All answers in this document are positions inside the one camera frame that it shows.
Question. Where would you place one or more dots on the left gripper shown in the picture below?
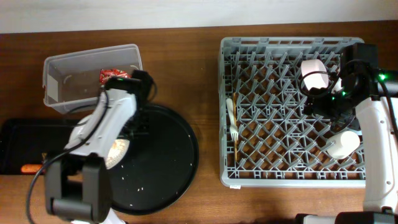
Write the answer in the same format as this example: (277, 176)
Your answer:
(145, 129)

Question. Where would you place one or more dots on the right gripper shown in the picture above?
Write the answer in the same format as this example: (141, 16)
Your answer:
(316, 104)

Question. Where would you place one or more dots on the grey plate with food scraps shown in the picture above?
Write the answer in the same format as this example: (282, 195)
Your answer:
(117, 152)

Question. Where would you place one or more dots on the pink bowl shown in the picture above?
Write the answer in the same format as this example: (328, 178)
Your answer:
(318, 77)

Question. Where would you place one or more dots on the cream white cup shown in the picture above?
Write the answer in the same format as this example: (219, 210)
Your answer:
(343, 144)

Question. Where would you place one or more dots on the red snack wrapper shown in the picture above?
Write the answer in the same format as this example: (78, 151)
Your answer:
(106, 74)

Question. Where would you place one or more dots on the white plastic fork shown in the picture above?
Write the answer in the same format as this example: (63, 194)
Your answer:
(229, 105)

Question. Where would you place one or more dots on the wooden chopstick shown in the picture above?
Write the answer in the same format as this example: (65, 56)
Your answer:
(235, 96)

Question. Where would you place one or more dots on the orange carrot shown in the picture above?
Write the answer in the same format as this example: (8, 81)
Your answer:
(30, 168)

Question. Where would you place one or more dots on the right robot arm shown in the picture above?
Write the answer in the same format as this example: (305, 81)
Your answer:
(364, 97)

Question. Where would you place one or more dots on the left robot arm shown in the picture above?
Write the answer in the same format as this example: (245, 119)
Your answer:
(77, 182)

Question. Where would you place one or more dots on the grey dishwasher rack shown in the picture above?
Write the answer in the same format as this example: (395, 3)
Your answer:
(278, 145)

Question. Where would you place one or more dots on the round black tray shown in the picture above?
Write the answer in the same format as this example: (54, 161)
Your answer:
(159, 165)

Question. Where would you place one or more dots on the clear plastic bin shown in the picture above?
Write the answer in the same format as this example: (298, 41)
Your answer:
(73, 80)

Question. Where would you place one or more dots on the black rectangular tray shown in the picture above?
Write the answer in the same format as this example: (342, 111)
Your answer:
(26, 141)

